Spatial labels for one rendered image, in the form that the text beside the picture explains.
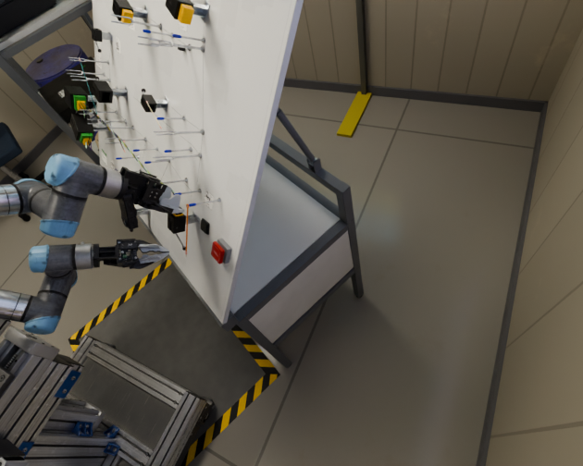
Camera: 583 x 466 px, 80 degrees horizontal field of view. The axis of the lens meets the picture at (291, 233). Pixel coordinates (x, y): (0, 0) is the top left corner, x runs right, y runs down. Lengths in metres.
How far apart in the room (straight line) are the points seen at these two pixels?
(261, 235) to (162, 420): 1.07
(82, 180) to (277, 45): 0.54
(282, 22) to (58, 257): 0.84
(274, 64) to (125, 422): 1.82
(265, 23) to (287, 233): 0.80
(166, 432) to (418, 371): 1.26
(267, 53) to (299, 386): 1.62
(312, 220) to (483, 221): 1.28
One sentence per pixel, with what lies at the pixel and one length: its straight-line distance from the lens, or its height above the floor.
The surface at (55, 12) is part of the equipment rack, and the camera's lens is 1.93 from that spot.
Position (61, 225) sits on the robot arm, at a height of 1.40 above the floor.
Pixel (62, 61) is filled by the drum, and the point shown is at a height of 0.75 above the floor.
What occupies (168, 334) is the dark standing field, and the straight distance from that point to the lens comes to 2.38.
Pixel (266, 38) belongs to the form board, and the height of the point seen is 1.57.
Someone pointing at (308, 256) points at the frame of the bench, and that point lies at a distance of 1.33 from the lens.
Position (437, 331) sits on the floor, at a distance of 2.06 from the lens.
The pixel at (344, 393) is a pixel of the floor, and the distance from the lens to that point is 1.98.
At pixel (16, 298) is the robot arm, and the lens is 1.21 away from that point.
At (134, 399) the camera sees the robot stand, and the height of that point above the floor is 0.21.
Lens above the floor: 1.95
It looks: 56 degrees down
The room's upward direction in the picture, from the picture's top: 23 degrees counter-clockwise
